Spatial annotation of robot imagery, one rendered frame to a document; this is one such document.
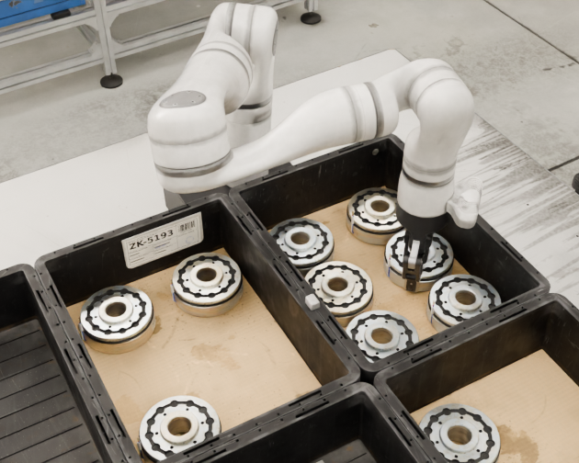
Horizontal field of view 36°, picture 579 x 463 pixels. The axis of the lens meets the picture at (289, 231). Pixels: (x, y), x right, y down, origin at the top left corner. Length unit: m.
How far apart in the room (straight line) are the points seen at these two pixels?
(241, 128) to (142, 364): 0.45
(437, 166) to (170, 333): 0.44
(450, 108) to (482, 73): 2.24
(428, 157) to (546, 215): 0.59
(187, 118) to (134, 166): 0.78
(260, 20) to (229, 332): 0.48
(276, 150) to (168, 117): 0.14
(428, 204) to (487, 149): 0.64
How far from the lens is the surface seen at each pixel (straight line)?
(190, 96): 1.05
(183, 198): 1.57
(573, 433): 1.24
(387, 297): 1.34
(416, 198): 1.20
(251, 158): 1.07
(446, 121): 1.10
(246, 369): 1.25
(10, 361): 1.32
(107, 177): 1.77
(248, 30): 1.41
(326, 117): 1.07
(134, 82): 3.29
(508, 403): 1.24
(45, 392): 1.27
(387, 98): 1.09
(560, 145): 3.05
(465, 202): 1.22
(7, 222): 1.72
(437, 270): 1.34
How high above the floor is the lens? 1.82
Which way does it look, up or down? 44 degrees down
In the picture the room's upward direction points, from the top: 1 degrees counter-clockwise
